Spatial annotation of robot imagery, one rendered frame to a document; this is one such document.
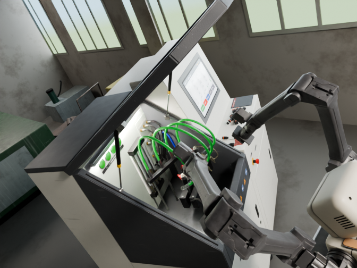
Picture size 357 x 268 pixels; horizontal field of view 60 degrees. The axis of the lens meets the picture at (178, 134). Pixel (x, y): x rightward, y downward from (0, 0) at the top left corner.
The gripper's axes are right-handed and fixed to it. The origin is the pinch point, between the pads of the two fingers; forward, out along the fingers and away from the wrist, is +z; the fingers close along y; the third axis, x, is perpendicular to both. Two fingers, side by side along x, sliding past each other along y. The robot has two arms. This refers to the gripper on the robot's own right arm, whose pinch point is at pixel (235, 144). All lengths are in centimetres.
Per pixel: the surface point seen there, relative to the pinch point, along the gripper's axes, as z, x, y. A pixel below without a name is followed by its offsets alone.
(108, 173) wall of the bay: 26, 44, 43
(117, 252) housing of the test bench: 61, 62, 16
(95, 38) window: 255, -244, 278
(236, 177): 22.7, -0.5, -12.6
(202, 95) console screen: 28, -44, 35
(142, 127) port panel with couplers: 33, 4, 50
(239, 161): 25.2, -13.9, -10.0
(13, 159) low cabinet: 268, -3, 196
